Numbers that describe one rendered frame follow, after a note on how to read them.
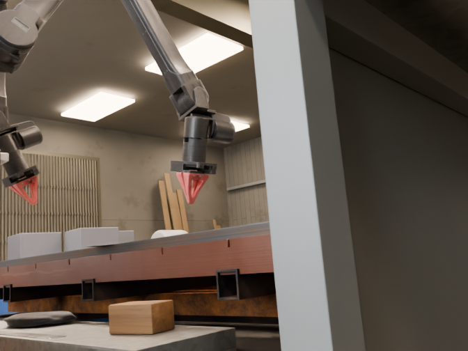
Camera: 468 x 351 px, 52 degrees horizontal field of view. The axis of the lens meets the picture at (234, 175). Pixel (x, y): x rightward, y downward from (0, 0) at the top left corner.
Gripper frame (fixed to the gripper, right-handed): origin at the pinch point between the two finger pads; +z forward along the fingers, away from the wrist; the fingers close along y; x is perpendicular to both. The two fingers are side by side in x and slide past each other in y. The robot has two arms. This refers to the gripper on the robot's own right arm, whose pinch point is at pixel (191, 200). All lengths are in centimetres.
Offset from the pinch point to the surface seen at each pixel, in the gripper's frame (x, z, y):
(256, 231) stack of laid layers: 12.8, 2.5, -31.8
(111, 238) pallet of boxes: -182, 65, 313
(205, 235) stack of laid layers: 12.8, 5.1, -19.3
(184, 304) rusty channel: 2.3, 23.8, -3.3
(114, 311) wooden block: 29.0, 18.3, -14.8
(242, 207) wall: -728, 70, 635
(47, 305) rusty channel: 3, 40, 62
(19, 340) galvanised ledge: 37.8, 26.4, 1.7
